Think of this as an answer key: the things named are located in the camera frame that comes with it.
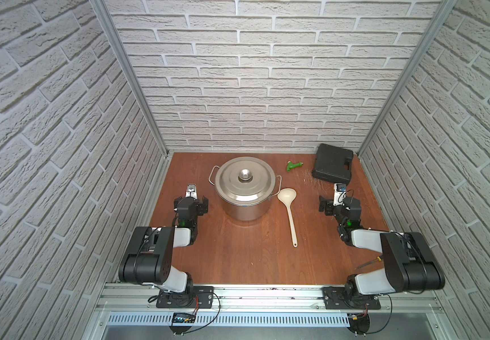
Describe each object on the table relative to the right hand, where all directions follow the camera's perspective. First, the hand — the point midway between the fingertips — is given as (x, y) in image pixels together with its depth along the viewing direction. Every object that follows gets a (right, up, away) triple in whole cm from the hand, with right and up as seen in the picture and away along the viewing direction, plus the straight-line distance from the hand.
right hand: (333, 195), depth 93 cm
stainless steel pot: (-37, -8, +2) cm, 38 cm away
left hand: (-67, 0, -1) cm, 67 cm away
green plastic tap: (-16, +14, +20) cm, 29 cm away
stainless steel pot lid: (-40, +7, -6) cm, 41 cm away
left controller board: (-62, -41, -21) cm, 77 cm away
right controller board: (-1, -41, -24) cm, 47 cm away
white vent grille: (-67, -40, -23) cm, 81 cm away
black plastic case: (+6, +15, +16) cm, 23 cm away
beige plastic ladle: (-20, -1, +5) cm, 21 cm away
